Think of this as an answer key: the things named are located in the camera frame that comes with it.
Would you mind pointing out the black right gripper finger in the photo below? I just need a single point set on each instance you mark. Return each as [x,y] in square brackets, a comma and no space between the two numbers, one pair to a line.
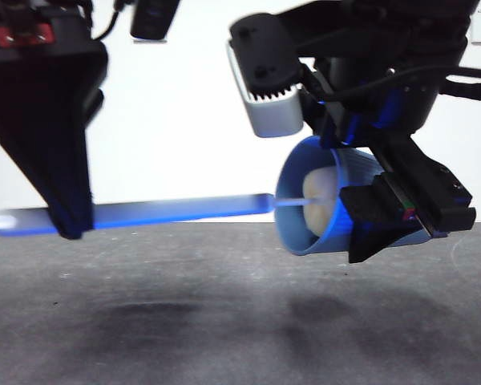
[377,232]

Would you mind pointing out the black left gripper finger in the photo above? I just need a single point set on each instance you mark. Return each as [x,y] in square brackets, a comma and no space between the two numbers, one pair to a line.
[44,132]
[97,105]

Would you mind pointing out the blue ribbed plastic cup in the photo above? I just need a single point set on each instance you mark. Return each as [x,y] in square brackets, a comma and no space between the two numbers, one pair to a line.
[292,180]

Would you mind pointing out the cup brush with sponge head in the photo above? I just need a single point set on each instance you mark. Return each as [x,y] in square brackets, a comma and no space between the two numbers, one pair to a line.
[184,208]

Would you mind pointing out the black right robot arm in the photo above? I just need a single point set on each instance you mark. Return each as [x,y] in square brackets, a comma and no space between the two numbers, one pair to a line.
[385,24]

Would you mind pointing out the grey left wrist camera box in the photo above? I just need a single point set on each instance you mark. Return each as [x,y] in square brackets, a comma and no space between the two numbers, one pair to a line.
[152,18]

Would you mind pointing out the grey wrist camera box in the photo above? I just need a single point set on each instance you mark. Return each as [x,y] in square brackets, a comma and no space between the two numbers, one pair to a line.
[152,18]
[272,116]

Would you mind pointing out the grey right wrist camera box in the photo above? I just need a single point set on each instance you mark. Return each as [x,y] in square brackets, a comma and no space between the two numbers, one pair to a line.
[272,116]

